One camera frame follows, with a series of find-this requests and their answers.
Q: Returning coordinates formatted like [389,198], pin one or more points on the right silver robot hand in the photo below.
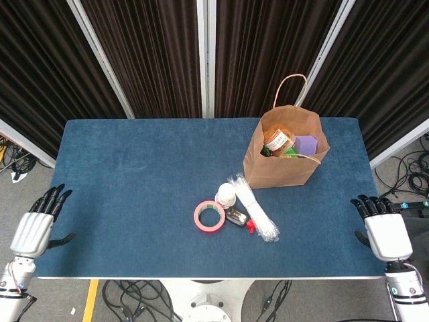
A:
[388,234]

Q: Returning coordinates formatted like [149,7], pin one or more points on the brown paper shopping bag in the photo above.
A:
[278,171]

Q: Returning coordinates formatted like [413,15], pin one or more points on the red tape roll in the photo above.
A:
[209,229]

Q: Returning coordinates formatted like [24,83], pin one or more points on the green toy brick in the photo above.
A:
[291,153]

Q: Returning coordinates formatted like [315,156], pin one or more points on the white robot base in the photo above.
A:
[207,302]

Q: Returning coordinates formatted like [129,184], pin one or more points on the purple foam cube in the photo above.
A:
[306,144]

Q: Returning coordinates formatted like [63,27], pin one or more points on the blue velvet tablecloth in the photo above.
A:
[134,201]

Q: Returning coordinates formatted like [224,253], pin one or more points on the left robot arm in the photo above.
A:
[15,285]

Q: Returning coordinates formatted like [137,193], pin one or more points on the white table frame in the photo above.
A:
[117,278]

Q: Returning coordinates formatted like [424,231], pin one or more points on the white printed paper cup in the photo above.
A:
[226,196]

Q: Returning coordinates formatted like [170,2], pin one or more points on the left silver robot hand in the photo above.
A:
[31,234]

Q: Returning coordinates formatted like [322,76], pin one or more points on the clear tub of rubber bands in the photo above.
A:
[279,139]

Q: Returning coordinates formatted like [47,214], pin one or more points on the white paper scrap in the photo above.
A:
[19,177]

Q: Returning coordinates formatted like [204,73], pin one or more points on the dark trouser leg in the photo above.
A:
[419,234]

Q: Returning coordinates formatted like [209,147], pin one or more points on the white frame post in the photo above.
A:
[327,43]
[205,60]
[402,144]
[27,146]
[102,60]

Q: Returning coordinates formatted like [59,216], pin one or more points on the black pleated curtain panel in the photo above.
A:
[151,50]
[40,67]
[385,67]
[261,50]

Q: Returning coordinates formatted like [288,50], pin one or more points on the black rectangular tin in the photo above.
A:
[236,216]

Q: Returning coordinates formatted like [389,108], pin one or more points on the small red object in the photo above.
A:
[250,226]

